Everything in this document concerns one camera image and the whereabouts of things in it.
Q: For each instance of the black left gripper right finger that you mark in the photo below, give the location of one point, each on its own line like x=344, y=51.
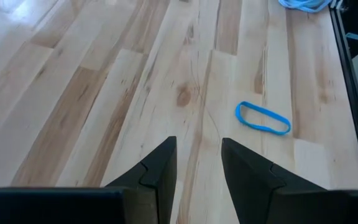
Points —
x=291, y=202

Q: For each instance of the white cylinder with dark lens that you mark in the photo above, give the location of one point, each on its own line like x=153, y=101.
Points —
x=303, y=4

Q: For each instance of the black metal table frame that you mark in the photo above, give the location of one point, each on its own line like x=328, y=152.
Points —
x=346, y=62

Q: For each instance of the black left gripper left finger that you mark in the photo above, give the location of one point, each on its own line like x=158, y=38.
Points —
x=73, y=205

